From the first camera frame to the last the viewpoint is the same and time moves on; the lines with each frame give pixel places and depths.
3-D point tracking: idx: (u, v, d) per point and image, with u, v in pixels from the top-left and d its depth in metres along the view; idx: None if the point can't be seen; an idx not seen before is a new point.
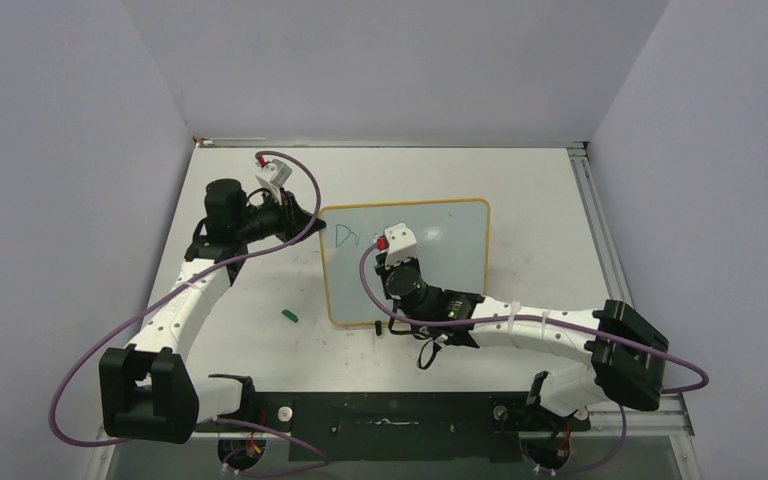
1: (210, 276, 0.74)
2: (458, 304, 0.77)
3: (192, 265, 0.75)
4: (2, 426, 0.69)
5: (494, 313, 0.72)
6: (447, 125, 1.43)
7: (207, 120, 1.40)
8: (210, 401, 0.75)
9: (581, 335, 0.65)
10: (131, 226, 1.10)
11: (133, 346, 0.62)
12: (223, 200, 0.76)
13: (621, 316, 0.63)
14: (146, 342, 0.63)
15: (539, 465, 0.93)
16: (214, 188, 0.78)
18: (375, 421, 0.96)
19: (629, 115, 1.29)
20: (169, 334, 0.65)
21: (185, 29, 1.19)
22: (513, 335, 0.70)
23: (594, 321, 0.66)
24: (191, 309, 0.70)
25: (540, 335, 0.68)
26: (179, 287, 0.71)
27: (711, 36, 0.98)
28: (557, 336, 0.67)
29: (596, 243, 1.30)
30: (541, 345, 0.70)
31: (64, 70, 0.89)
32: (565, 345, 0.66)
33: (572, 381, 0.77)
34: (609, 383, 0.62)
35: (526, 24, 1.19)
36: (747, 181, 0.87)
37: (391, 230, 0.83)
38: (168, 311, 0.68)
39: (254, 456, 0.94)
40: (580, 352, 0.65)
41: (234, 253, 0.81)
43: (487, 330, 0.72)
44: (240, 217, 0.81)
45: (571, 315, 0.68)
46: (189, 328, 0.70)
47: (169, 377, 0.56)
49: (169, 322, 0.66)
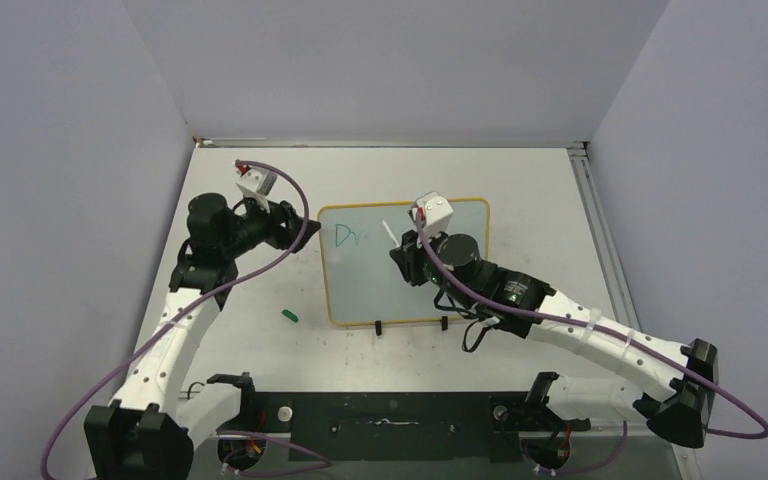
1: (197, 310, 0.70)
2: (519, 287, 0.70)
3: (179, 295, 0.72)
4: (2, 427, 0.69)
5: (567, 315, 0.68)
6: (447, 125, 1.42)
7: (207, 120, 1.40)
8: (205, 424, 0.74)
9: (670, 370, 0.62)
10: (131, 226, 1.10)
11: (118, 401, 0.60)
12: (206, 219, 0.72)
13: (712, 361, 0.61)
14: (133, 396, 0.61)
15: (540, 465, 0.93)
16: (196, 206, 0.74)
18: (375, 421, 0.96)
19: (628, 115, 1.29)
20: (155, 385, 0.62)
21: (184, 29, 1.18)
22: (585, 344, 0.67)
23: (682, 357, 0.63)
24: (178, 352, 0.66)
25: (619, 355, 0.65)
26: (164, 327, 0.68)
27: (710, 38, 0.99)
28: (639, 362, 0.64)
29: (596, 243, 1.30)
30: (610, 362, 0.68)
31: (64, 70, 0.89)
32: (642, 372, 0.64)
33: (600, 396, 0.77)
34: (674, 419, 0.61)
35: (526, 25, 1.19)
36: (746, 183, 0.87)
37: (424, 201, 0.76)
38: (153, 357, 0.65)
39: (254, 456, 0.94)
40: (659, 384, 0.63)
41: (224, 273, 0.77)
43: (557, 328, 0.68)
44: (227, 233, 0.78)
45: (655, 343, 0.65)
46: (180, 369, 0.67)
47: (156, 439, 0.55)
49: (156, 371, 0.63)
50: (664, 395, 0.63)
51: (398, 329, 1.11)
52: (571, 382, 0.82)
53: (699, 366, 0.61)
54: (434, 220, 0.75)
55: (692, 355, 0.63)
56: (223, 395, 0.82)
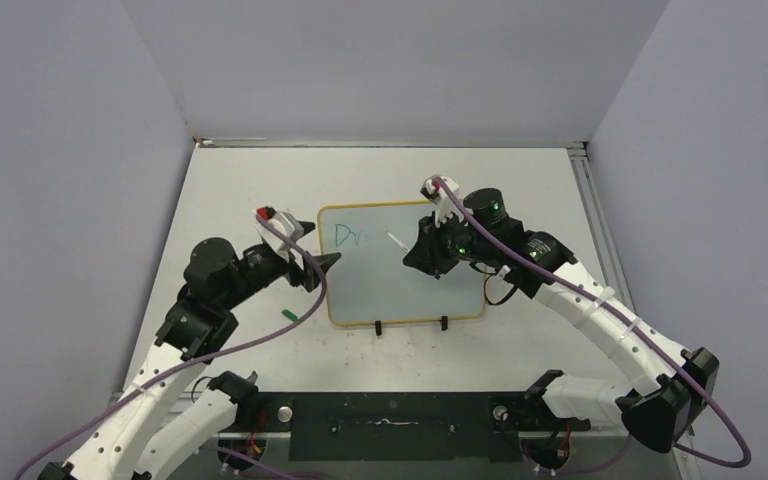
1: (170, 380, 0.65)
2: (542, 248, 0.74)
3: (161, 353, 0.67)
4: (4, 427, 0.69)
5: (581, 286, 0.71)
6: (447, 125, 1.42)
7: (207, 120, 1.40)
8: (179, 455, 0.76)
9: (662, 366, 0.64)
10: (131, 226, 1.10)
11: (70, 467, 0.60)
12: (203, 278, 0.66)
13: (704, 366, 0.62)
14: (85, 466, 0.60)
15: (539, 465, 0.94)
16: (197, 259, 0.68)
18: (375, 421, 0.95)
19: (629, 116, 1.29)
20: (106, 460, 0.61)
21: (184, 29, 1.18)
22: (587, 318, 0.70)
23: (679, 358, 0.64)
24: (139, 426, 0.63)
25: (619, 337, 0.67)
26: (131, 393, 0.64)
27: (710, 38, 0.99)
28: (635, 348, 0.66)
29: (596, 243, 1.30)
30: (606, 343, 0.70)
31: (64, 70, 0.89)
32: (633, 360, 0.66)
33: (588, 392, 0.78)
34: (647, 417, 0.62)
35: (526, 25, 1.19)
36: (746, 184, 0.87)
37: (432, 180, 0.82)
38: (114, 424, 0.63)
39: (253, 457, 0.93)
40: (647, 376, 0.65)
41: (220, 330, 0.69)
43: (565, 294, 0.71)
44: (228, 284, 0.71)
45: (657, 337, 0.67)
46: (145, 436, 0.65)
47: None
49: (111, 443, 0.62)
50: (648, 388, 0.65)
51: (398, 329, 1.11)
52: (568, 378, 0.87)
53: (695, 372, 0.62)
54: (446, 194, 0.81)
55: (688, 358, 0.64)
56: (212, 417, 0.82)
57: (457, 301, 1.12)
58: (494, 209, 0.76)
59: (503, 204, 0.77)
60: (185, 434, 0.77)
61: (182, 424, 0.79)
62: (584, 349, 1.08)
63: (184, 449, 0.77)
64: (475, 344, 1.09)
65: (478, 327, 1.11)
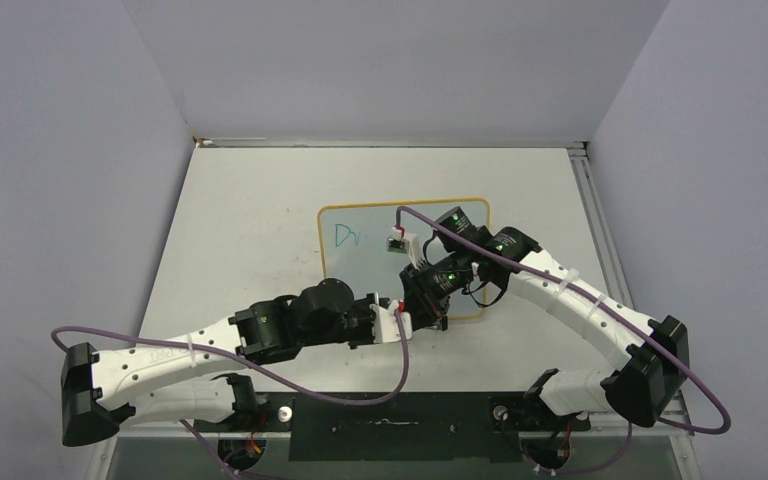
1: (215, 356, 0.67)
2: (506, 241, 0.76)
3: (227, 331, 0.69)
4: (5, 424, 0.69)
5: (546, 271, 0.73)
6: (447, 126, 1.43)
7: (207, 120, 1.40)
8: (166, 414, 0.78)
9: (630, 337, 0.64)
10: (130, 225, 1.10)
11: (98, 359, 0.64)
12: (314, 306, 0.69)
13: (674, 334, 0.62)
14: (104, 370, 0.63)
15: (540, 465, 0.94)
16: (323, 289, 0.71)
18: (375, 421, 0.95)
19: (629, 115, 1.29)
20: (120, 378, 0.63)
21: (184, 29, 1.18)
22: (557, 300, 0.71)
23: (648, 328, 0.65)
24: (164, 373, 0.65)
25: (587, 315, 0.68)
26: (180, 343, 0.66)
27: (710, 37, 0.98)
28: (603, 324, 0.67)
29: (596, 243, 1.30)
30: (579, 323, 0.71)
31: (64, 69, 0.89)
32: (604, 335, 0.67)
33: (578, 381, 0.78)
34: (627, 391, 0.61)
35: (527, 24, 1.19)
36: (747, 182, 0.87)
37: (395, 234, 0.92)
38: (150, 355, 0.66)
39: (254, 456, 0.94)
40: (618, 348, 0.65)
41: (285, 350, 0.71)
43: (531, 281, 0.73)
44: (325, 324, 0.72)
45: (626, 312, 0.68)
46: (159, 382, 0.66)
47: (74, 418, 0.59)
49: (135, 369, 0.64)
50: (622, 361, 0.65)
51: None
52: (558, 374, 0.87)
53: (662, 340, 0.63)
54: (412, 236, 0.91)
55: (656, 326, 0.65)
56: (212, 404, 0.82)
57: (455, 302, 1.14)
58: (453, 219, 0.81)
59: (464, 214, 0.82)
60: (184, 400, 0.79)
61: (185, 391, 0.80)
62: (584, 349, 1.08)
63: (173, 412, 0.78)
64: (474, 344, 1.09)
65: (479, 327, 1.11)
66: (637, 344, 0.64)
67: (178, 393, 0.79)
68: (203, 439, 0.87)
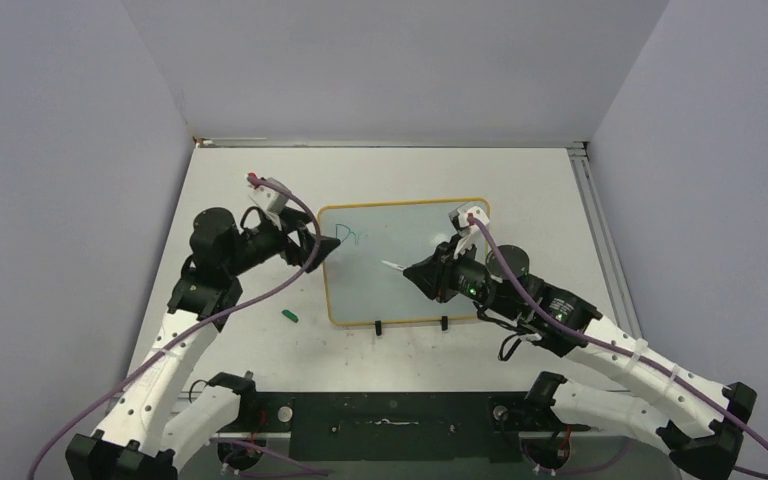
1: (191, 338, 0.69)
2: (567, 308, 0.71)
3: (175, 319, 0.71)
4: (3, 430, 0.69)
5: (614, 343, 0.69)
6: (447, 125, 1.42)
7: (208, 120, 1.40)
8: (196, 438, 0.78)
9: (710, 412, 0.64)
10: (130, 227, 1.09)
11: (101, 434, 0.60)
12: (210, 241, 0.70)
13: (748, 402, 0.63)
14: (116, 429, 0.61)
15: (540, 466, 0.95)
16: (201, 225, 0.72)
18: (375, 421, 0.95)
19: (629, 115, 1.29)
20: (138, 420, 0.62)
21: (184, 29, 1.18)
22: (628, 374, 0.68)
23: (723, 399, 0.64)
24: (166, 384, 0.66)
25: (663, 390, 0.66)
26: (154, 356, 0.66)
27: (710, 39, 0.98)
28: (680, 398, 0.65)
29: (596, 243, 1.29)
30: (650, 396, 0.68)
31: (66, 72, 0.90)
32: (680, 409, 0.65)
33: (616, 413, 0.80)
34: (703, 459, 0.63)
35: (527, 24, 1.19)
36: (747, 183, 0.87)
37: (463, 211, 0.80)
38: (141, 389, 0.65)
39: (253, 456, 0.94)
40: (697, 424, 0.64)
41: (226, 294, 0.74)
43: (600, 355, 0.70)
44: (231, 252, 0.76)
45: (697, 381, 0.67)
46: (168, 401, 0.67)
47: (133, 475, 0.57)
49: (141, 404, 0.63)
50: (696, 433, 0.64)
51: (398, 329, 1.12)
52: (577, 387, 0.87)
53: (740, 410, 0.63)
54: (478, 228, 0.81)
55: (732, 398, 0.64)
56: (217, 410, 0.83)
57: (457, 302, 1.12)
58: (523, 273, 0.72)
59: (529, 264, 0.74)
60: (197, 420, 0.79)
61: (190, 415, 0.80)
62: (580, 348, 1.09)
63: (198, 434, 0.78)
64: (473, 345, 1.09)
65: (478, 327, 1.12)
66: (715, 417, 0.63)
67: (187, 419, 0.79)
68: (231, 439, 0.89)
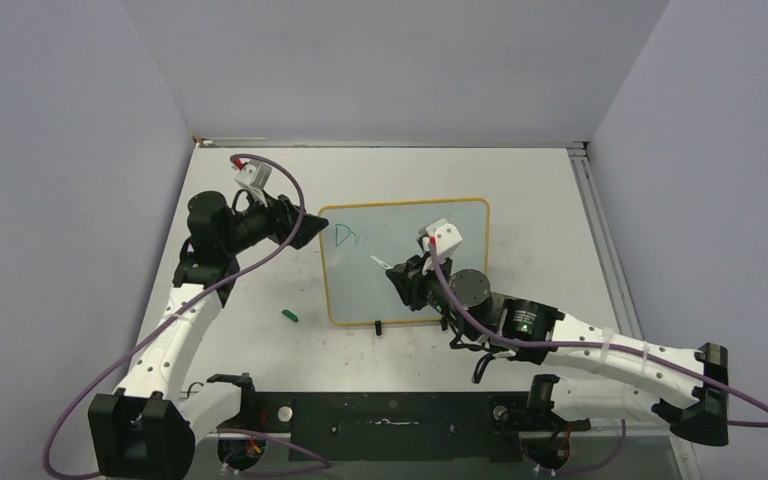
1: (200, 303, 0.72)
2: (528, 317, 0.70)
3: (183, 290, 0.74)
4: (2, 429, 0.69)
5: (582, 339, 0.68)
6: (447, 124, 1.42)
7: (208, 120, 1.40)
8: (205, 420, 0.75)
9: (688, 379, 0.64)
10: (130, 226, 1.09)
11: (123, 390, 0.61)
12: (209, 219, 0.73)
13: (720, 362, 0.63)
14: (138, 384, 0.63)
15: (539, 465, 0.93)
16: (197, 206, 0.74)
18: (375, 421, 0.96)
19: (629, 115, 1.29)
20: (159, 375, 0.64)
21: (184, 29, 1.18)
22: (603, 365, 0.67)
23: (698, 364, 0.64)
24: (181, 343, 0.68)
25: (639, 371, 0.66)
26: (168, 320, 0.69)
27: (710, 38, 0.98)
28: (658, 374, 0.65)
29: (596, 243, 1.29)
30: (630, 378, 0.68)
31: (65, 72, 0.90)
32: (662, 385, 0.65)
33: (610, 398, 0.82)
34: (698, 427, 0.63)
35: (526, 24, 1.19)
36: (746, 182, 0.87)
37: (434, 227, 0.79)
38: (157, 349, 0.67)
39: (254, 456, 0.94)
40: (681, 394, 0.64)
41: (227, 268, 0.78)
43: (573, 354, 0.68)
44: (228, 231, 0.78)
45: (668, 352, 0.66)
46: (183, 361, 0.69)
47: (158, 424, 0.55)
49: (159, 361, 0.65)
50: (685, 403, 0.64)
51: (398, 329, 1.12)
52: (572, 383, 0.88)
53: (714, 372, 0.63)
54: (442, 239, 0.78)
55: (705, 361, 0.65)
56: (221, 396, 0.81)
57: None
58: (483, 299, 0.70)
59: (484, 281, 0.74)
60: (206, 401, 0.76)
61: (199, 398, 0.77)
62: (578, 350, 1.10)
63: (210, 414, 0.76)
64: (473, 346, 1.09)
65: None
66: (696, 383, 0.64)
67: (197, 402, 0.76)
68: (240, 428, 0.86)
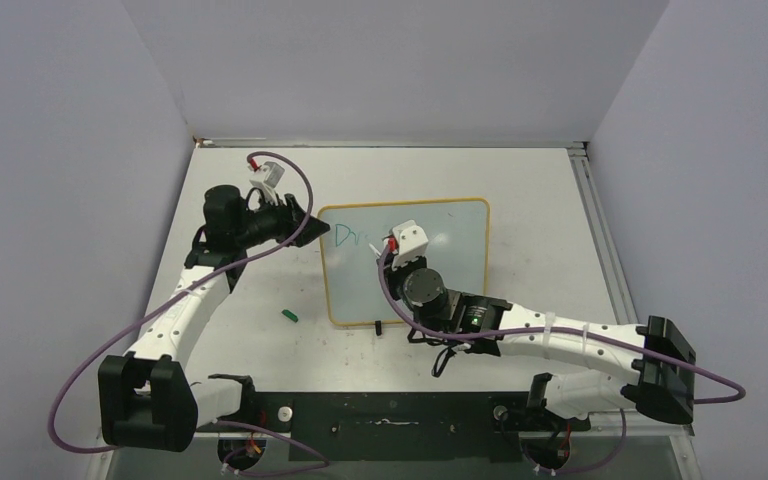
1: (210, 283, 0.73)
2: (480, 310, 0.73)
3: (193, 272, 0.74)
4: (2, 427, 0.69)
5: (527, 325, 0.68)
6: (446, 125, 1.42)
7: (208, 120, 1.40)
8: (207, 405, 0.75)
9: (629, 353, 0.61)
10: (130, 225, 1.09)
11: (133, 353, 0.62)
12: (223, 205, 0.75)
13: (665, 332, 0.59)
14: (147, 348, 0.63)
15: (539, 465, 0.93)
16: (212, 196, 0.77)
18: (375, 421, 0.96)
19: (628, 115, 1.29)
20: (169, 341, 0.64)
21: (184, 30, 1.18)
22: (548, 348, 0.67)
23: (639, 338, 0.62)
24: (192, 315, 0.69)
25: (582, 350, 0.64)
26: (179, 294, 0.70)
27: (709, 38, 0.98)
28: (600, 352, 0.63)
29: (596, 244, 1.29)
30: (578, 360, 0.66)
31: (65, 72, 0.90)
32: (606, 363, 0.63)
33: (591, 389, 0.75)
34: (650, 402, 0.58)
35: (525, 25, 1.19)
36: (746, 182, 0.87)
37: (401, 230, 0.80)
38: (167, 319, 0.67)
39: (254, 456, 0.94)
40: (625, 370, 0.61)
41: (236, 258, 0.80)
43: (519, 340, 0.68)
44: (240, 223, 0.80)
45: (613, 330, 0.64)
46: (191, 334, 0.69)
47: (166, 385, 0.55)
49: (169, 330, 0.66)
50: (634, 379, 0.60)
51: (398, 329, 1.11)
52: (561, 379, 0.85)
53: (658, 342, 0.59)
54: (405, 244, 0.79)
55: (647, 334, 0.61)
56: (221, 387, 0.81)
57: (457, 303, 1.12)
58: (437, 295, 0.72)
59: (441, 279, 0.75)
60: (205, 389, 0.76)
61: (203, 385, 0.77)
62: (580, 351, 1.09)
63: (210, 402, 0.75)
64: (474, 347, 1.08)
65: None
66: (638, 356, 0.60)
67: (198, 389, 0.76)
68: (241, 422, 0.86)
